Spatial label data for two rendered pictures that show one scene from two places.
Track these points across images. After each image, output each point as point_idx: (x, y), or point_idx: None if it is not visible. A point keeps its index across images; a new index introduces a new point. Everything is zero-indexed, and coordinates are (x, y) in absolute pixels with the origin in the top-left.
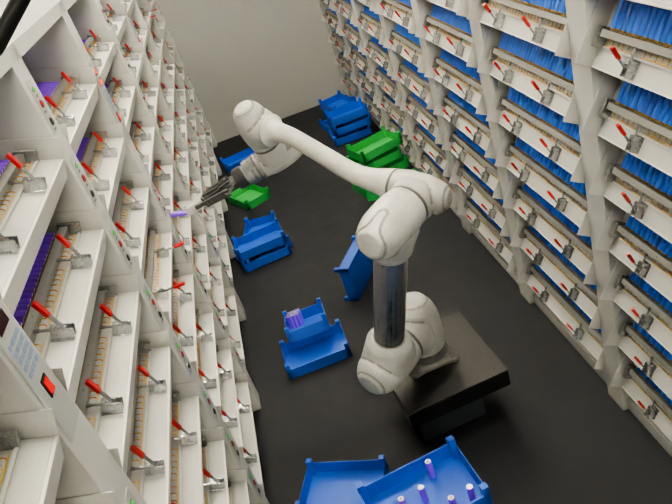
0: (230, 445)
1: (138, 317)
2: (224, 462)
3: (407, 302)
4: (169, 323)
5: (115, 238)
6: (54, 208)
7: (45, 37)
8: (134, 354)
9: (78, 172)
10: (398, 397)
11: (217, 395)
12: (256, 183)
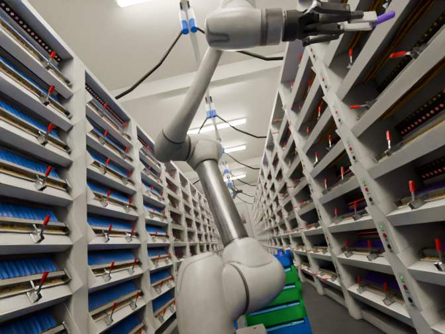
0: (381, 231)
1: (325, 116)
2: (363, 219)
3: (203, 253)
4: (349, 128)
5: (321, 77)
6: (302, 73)
7: None
8: (316, 129)
9: (310, 48)
10: (266, 331)
11: (404, 211)
12: (276, 44)
